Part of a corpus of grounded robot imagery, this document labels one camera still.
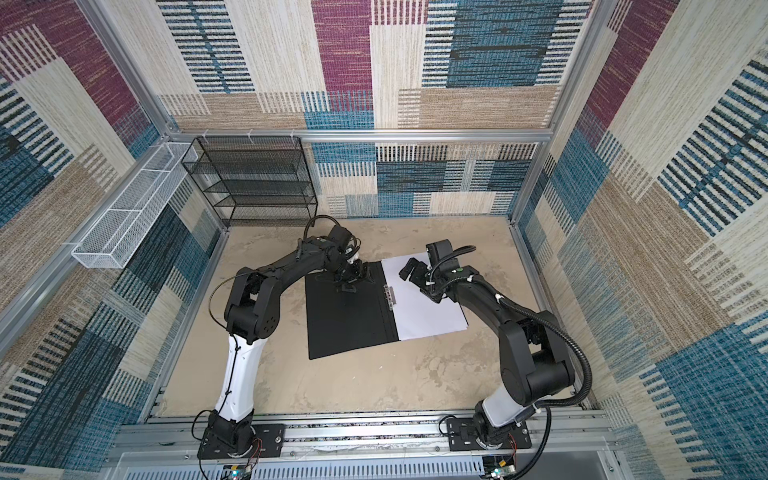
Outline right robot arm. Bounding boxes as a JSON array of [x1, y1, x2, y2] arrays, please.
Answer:
[[398, 240, 576, 448]]

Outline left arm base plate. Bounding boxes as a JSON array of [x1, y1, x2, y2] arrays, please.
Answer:
[[197, 424, 285, 462]]

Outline white wire mesh basket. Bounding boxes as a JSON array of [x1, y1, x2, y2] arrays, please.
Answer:
[[72, 142, 190, 269]]

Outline orange black file folder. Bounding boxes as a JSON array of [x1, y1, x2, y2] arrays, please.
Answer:
[[305, 261, 399, 360]]

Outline black wire mesh shelf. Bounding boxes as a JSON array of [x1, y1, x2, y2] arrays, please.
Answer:
[[181, 136, 318, 227]]

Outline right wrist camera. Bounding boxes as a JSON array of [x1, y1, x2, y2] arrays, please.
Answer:
[[426, 239, 453, 268]]

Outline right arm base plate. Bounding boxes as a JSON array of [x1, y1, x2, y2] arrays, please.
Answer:
[[438, 415, 532, 451]]

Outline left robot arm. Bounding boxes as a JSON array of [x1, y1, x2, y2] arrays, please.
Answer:
[[201, 215, 365, 458]]

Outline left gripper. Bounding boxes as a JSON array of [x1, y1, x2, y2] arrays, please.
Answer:
[[325, 259, 375, 293]]

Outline silver folder clip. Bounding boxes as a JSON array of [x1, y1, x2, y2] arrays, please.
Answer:
[[383, 285, 396, 311]]

